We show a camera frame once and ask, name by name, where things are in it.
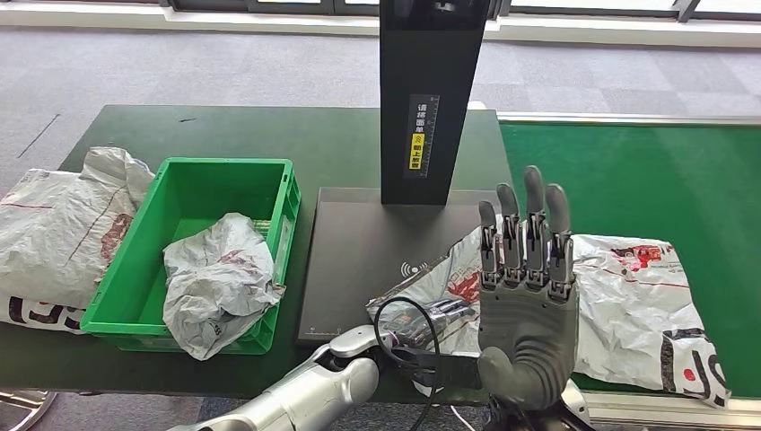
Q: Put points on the black window frame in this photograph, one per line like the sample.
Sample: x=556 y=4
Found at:
x=297 y=7

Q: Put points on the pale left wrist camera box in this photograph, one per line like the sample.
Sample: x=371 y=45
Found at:
x=458 y=372

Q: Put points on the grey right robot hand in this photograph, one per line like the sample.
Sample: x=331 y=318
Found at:
x=529 y=333

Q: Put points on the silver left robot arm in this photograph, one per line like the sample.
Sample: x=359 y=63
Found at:
x=309 y=392

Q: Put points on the green conveyor belt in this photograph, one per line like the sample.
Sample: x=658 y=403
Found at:
x=624 y=178

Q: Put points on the grey-white parcel bag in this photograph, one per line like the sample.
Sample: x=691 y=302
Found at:
x=214 y=285

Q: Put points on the black yellow column label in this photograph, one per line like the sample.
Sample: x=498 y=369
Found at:
x=422 y=137

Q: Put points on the green plastic crate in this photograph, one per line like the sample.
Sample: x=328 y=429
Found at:
x=196 y=190

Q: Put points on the black inbound scanner machine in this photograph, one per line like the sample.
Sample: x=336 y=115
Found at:
x=356 y=250

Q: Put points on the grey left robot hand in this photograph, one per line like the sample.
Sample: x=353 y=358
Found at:
x=422 y=324

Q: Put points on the long white red-logo parcel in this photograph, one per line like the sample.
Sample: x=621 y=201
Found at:
x=452 y=273

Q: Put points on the wide white black-print parcel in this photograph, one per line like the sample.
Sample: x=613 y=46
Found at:
x=630 y=321

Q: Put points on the chrome round base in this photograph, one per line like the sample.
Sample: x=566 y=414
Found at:
x=24 y=410

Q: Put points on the clear crate side label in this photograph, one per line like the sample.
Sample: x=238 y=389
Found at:
x=284 y=250

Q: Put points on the large white woven sack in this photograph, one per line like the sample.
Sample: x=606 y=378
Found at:
x=53 y=238

